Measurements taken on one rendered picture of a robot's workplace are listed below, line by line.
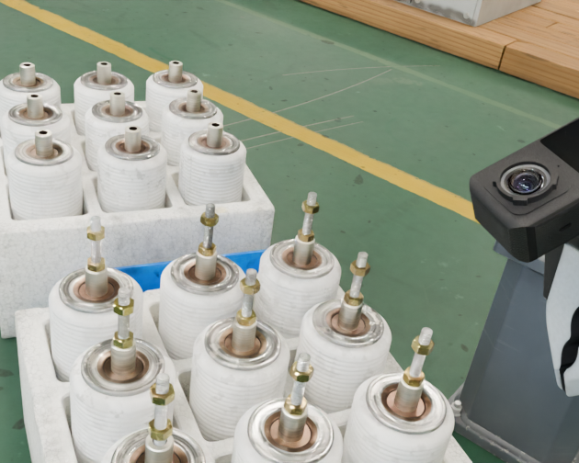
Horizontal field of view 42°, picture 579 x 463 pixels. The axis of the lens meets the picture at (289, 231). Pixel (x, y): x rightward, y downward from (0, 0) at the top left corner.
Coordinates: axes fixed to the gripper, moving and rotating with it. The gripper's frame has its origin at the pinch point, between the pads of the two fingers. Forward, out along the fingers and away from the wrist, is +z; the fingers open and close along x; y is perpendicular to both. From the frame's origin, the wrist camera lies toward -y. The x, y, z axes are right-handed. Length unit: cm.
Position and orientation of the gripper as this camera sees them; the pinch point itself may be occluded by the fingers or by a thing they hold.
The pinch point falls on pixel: (564, 378)
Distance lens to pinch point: 48.1
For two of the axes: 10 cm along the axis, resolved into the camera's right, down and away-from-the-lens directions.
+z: -1.3, 8.3, 5.4
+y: 9.1, -1.1, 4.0
